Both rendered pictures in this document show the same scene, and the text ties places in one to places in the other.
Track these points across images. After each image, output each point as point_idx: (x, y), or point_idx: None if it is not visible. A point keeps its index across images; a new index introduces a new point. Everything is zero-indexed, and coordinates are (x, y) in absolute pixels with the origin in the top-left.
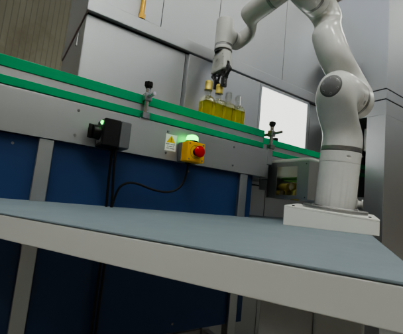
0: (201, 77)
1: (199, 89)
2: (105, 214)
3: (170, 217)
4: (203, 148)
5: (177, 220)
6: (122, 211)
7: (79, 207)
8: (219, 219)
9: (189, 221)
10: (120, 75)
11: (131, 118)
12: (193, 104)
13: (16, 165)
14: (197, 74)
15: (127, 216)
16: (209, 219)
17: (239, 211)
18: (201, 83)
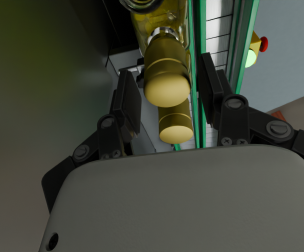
0: (22, 203)
1: (53, 140)
2: (285, 80)
3: (287, 51)
4: (267, 42)
5: None
6: (260, 72)
7: (247, 88)
8: (298, 9)
9: None
10: None
11: None
12: (86, 98)
13: None
14: (45, 220)
15: (292, 73)
16: (294, 19)
17: None
18: (33, 169)
